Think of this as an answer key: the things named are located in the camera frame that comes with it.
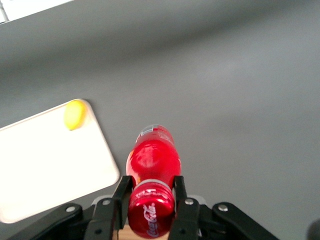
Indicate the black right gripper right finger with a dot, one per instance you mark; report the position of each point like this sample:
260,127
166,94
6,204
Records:
187,220

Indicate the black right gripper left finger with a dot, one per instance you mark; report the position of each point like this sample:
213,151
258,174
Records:
105,220

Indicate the red coke bottle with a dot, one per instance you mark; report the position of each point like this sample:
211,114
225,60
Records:
152,160

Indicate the cream rectangular tray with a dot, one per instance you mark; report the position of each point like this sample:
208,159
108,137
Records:
50,162

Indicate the yellow toy lemon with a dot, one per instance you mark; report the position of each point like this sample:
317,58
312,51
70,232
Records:
74,115

